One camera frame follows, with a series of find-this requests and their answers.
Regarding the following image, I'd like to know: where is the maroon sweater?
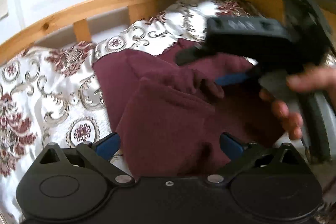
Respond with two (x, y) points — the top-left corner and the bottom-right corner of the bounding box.
(93, 39), (284, 176)

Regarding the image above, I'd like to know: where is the person's right hand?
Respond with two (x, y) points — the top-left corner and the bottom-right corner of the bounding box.
(259, 66), (335, 140)

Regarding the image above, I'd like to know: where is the floral satin bedspread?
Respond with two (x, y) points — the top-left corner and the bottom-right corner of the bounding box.
(0, 0), (336, 224)

